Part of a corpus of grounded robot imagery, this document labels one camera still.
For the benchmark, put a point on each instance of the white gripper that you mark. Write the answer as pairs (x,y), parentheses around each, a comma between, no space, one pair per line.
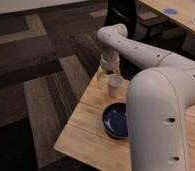
(109,62)

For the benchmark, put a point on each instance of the white ceramic cup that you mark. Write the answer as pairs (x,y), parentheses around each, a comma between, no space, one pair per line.
(114,84)

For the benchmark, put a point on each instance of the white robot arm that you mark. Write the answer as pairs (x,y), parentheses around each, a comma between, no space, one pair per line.
(156,101)

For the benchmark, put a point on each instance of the dark blue ceramic bowl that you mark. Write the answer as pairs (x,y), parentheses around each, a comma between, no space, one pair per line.
(115,120)

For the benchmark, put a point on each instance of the black office chair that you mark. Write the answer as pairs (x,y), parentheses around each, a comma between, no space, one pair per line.
(123,12)

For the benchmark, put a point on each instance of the blue round coaster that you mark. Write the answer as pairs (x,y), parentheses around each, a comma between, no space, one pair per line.
(170,11)

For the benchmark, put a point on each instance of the light wooden desk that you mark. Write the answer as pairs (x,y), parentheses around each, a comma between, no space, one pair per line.
(186,11)

